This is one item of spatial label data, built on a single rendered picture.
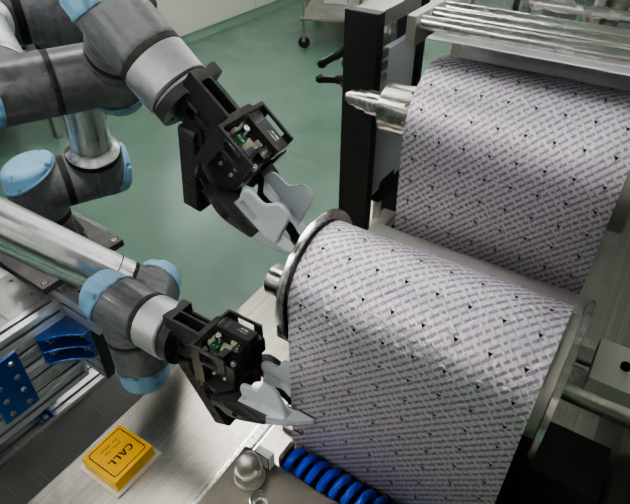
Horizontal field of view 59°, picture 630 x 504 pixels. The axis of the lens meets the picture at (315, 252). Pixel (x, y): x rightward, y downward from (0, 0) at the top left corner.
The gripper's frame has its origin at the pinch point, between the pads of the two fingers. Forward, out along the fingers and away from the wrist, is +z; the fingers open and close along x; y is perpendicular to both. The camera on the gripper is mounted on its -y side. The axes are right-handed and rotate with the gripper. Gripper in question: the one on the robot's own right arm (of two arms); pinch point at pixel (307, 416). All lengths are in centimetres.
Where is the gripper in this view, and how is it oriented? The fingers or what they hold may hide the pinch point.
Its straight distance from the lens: 66.5
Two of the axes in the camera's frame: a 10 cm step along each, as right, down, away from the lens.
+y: 0.0, -7.8, -6.2
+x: 5.5, -5.2, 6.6
